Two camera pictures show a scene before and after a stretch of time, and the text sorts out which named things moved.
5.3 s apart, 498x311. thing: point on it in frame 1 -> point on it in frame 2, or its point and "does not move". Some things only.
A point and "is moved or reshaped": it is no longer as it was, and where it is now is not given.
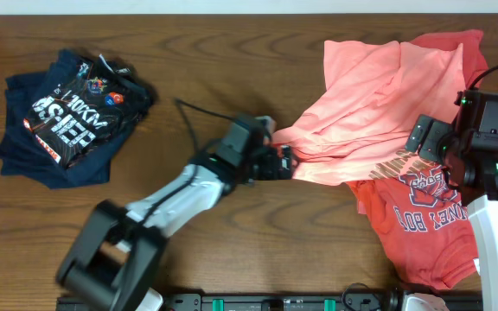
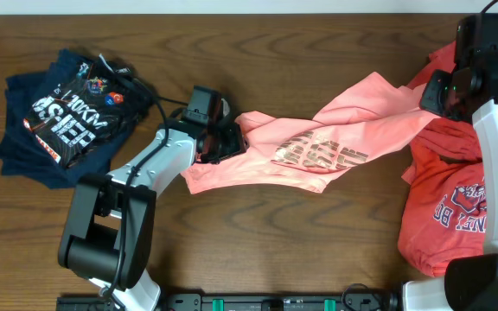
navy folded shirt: (21, 155) does not move
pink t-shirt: (374, 94) is moved or reshaped
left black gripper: (270, 173) -> (235, 143)
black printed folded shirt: (100, 102) does not move
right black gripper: (438, 130) -> (430, 100)
